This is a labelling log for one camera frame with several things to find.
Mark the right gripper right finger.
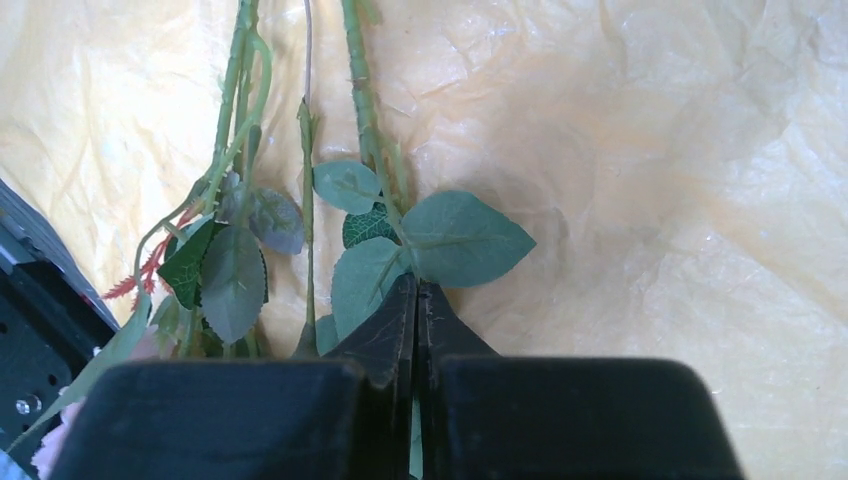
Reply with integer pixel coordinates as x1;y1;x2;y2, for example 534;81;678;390
417;283;743;479

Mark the orange yellow wrapping paper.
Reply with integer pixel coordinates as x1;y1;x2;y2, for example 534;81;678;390
1;1;847;479

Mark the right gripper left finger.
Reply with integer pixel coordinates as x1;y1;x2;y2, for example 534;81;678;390
52;274;417;479

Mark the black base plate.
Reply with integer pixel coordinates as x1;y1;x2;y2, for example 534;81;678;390
1;184;118;479

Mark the cream peony flower stem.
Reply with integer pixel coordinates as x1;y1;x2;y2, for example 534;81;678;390
311;0;538;480

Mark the orange flower bouquet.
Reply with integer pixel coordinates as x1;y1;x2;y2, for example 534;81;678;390
6;0;319;480

